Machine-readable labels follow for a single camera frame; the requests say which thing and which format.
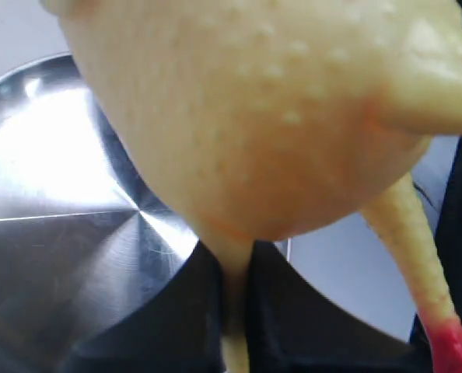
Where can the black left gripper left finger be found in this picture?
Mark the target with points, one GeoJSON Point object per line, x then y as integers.
{"type": "Point", "coordinates": [178, 330]}

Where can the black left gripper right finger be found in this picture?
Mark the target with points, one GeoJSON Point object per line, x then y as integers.
{"type": "Point", "coordinates": [291, 327]}

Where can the yellow rubber chicken toy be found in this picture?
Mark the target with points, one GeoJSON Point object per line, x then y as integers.
{"type": "Point", "coordinates": [261, 120]}

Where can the round stainless steel plate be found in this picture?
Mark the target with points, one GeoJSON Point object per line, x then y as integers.
{"type": "Point", "coordinates": [83, 240]}

